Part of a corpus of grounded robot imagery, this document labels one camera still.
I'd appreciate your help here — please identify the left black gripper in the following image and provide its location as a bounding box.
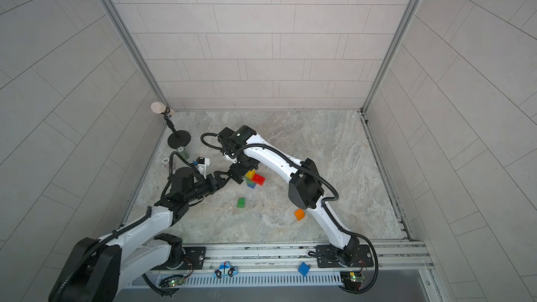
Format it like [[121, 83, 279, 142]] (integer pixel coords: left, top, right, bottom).
[[184, 173, 232, 204]]

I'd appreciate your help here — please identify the long red lego brick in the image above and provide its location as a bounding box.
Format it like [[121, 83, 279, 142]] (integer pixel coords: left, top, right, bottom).
[[251, 174, 266, 186]]

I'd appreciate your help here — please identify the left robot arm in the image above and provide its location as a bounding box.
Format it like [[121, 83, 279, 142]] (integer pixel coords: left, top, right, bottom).
[[48, 158, 243, 301]]

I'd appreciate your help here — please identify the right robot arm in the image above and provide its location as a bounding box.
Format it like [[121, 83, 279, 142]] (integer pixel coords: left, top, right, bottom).
[[200, 125, 379, 294]]

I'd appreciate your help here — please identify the orange square lego brick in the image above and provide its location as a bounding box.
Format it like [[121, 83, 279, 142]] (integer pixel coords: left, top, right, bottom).
[[294, 209, 306, 221]]

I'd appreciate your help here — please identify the green can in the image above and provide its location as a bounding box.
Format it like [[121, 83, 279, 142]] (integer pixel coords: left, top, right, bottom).
[[176, 146, 190, 160]]

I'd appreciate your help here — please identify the black microphone stand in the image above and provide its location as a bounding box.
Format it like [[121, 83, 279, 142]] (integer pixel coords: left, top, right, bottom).
[[150, 102, 192, 149]]

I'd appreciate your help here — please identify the pink white small cup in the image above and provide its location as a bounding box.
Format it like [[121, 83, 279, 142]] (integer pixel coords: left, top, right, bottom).
[[162, 157, 170, 169]]

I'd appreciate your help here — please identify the blue car toy sticker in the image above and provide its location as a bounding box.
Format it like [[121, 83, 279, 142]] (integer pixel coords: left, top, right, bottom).
[[213, 261, 238, 279]]

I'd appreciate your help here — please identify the left circuit board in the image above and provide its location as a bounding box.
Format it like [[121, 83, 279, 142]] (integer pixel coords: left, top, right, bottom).
[[159, 274, 187, 289]]

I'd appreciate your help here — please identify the circuit board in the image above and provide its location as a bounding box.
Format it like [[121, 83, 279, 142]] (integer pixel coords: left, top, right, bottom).
[[159, 274, 187, 289], [340, 271, 367, 292]]

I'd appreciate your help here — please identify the right circuit board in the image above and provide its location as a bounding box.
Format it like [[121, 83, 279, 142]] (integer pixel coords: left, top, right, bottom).
[[340, 271, 367, 292]]

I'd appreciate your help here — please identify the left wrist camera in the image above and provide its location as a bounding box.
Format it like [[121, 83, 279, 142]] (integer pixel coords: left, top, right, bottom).
[[194, 157, 210, 178]]

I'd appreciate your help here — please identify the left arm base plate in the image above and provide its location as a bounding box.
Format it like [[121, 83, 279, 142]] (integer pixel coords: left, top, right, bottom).
[[152, 247, 206, 271]]

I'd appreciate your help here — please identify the blue cube on rail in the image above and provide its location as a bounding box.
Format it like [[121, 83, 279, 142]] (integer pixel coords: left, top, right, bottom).
[[298, 262, 310, 277]]

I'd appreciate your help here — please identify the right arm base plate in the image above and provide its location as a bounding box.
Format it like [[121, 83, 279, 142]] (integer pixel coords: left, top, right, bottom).
[[313, 244, 375, 268]]

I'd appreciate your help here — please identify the aluminium front rail frame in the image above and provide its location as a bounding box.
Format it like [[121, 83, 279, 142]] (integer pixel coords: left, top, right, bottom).
[[108, 240, 433, 290]]

